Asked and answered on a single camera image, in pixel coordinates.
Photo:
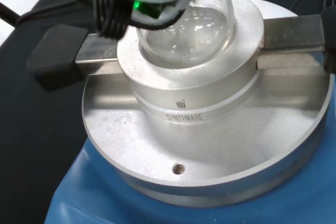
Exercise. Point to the heater with blue base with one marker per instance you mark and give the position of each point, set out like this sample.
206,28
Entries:
210,140

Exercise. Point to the black bench cloth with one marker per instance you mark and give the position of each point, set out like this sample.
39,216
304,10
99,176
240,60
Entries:
26,134

